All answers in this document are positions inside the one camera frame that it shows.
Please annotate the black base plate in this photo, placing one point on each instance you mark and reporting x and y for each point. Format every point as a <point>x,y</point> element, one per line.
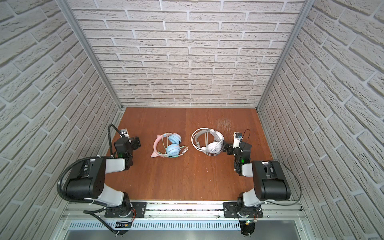
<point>233,210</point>
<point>135,208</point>

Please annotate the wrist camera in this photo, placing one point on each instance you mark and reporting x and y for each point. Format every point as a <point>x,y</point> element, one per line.
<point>237,139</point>
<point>124,132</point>

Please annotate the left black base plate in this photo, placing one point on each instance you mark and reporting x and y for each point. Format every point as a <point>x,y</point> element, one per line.
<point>135,208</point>

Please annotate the pink blue cat-ear headphones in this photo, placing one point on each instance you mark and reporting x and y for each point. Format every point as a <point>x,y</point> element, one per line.
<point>171,143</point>

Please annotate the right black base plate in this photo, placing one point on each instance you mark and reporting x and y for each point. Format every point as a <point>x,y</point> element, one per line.
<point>233,210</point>

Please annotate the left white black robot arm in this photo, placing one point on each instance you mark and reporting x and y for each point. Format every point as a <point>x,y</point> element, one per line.
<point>84,180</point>

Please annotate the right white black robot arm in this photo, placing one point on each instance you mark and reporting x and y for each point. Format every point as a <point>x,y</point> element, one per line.
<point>269,181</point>

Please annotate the aluminium mounting rail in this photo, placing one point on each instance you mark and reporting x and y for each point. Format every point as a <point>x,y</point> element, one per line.
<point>213,210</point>

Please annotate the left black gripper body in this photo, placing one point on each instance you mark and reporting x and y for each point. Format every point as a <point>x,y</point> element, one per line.
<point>135,144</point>

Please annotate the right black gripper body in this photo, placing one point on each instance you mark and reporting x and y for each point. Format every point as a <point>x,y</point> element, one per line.
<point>231,151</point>

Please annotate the white over-ear headphones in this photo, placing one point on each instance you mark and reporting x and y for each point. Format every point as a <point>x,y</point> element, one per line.
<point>208,141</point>

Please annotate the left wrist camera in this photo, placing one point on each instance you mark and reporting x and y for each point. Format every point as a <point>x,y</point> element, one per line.
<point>124,132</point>

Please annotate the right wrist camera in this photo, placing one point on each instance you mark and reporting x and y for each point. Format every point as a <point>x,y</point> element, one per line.
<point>237,139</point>

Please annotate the white perforated vent strip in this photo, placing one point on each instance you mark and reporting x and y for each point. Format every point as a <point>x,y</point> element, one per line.
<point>158,225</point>

